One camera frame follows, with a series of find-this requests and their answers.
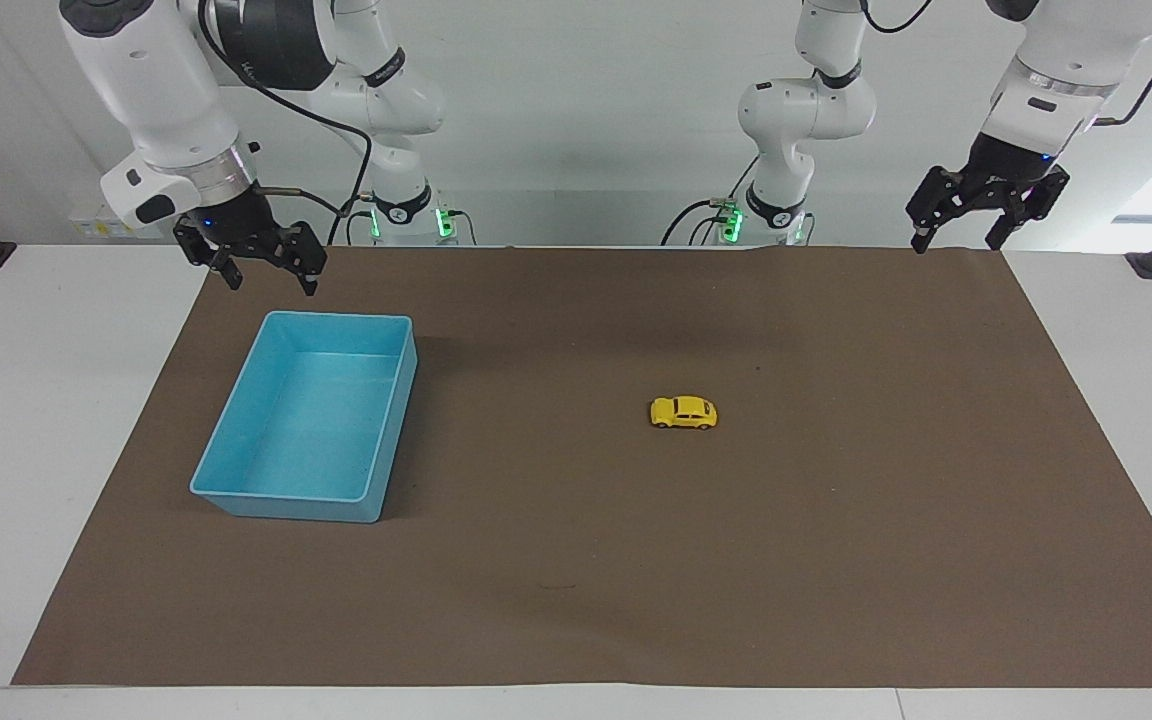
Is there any light blue plastic bin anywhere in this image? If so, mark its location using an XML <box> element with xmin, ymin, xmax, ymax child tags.
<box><xmin>189</xmin><ymin>310</ymin><xmax>420</xmax><ymax>525</ymax></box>

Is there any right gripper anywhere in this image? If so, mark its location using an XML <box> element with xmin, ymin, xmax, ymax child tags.
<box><xmin>173</xmin><ymin>183</ymin><xmax>328</xmax><ymax>298</ymax></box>

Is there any yellow toy beetle car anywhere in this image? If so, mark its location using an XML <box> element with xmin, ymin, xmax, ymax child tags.
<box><xmin>649</xmin><ymin>395</ymin><xmax>720</xmax><ymax>432</ymax></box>

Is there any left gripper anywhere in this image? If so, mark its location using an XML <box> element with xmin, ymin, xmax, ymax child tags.
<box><xmin>905</xmin><ymin>131</ymin><xmax>1071</xmax><ymax>255</ymax></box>

